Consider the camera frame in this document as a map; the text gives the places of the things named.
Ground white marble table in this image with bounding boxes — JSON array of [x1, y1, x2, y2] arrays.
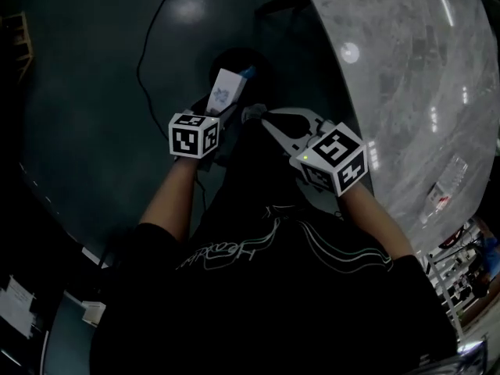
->
[[253, 0, 500, 257]]

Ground black floor cable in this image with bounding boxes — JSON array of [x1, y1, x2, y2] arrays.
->
[[135, 0, 181, 144]]

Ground person's black shirt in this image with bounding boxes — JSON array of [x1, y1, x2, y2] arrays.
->
[[87, 205, 458, 375]]

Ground clear plastic water bottle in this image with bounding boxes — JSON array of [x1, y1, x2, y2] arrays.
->
[[420, 152, 470, 220]]

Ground person's right forearm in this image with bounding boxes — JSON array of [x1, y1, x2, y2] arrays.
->
[[335, 187, 415, 263]]

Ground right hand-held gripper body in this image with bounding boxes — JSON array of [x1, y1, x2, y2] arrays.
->
[[291, 120, 370, 198]]

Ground black round trash bin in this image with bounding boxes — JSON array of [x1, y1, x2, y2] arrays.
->
[[209, 48, 278, 93]]

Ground person's left forearm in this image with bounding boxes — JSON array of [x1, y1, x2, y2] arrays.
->
[[138, 156, 198, 244]]

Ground white metal rack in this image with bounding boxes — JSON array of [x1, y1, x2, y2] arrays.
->
[[423, 248, 470, 339]]

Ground small white box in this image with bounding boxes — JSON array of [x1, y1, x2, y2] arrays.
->
[[205, 67, 248, 116]]

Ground person's black trousers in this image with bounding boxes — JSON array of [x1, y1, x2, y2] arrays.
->
[[222, 119, 305, 214]]

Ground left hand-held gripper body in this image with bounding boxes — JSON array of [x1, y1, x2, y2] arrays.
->
[[168, 109, 228, 172]]

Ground white paper sheet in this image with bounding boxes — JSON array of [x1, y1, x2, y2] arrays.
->
[[0, 275, 36, 339]]

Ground black red wheel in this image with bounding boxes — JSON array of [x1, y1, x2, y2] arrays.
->
[[437, 224, 470, 249]]

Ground person's grey shoe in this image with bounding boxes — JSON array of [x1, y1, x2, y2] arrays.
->
[[241, 104, 269, 123]]

